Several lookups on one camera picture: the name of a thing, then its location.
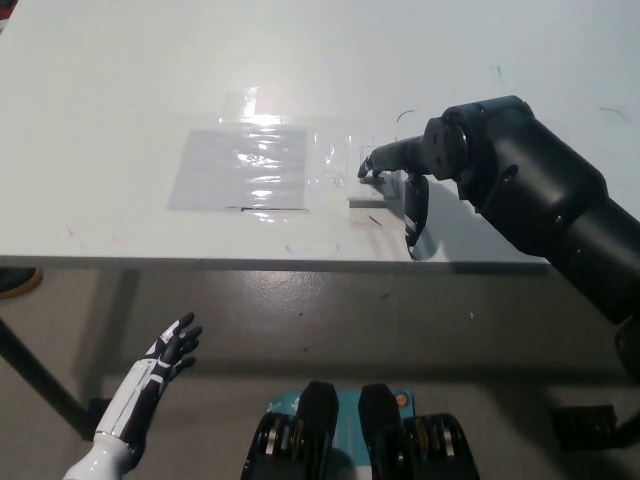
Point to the brown round object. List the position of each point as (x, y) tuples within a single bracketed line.
[(25, 282)]

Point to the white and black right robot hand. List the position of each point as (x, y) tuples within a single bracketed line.
[(400, 155)]

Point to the grey paper sheet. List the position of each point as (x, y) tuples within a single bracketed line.
[(205, 175)]

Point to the black tape floor patch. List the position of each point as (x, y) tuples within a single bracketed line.
[(582, 425)]

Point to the black metal table leg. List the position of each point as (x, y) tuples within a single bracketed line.
[(45, 380)]

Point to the white wall rocker switch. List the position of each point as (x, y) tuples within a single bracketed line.
[(367, 190)]

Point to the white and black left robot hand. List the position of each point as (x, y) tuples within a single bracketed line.
[(145, 380)]

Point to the clear plastic tape film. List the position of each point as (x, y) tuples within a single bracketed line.
[(240, 105)]

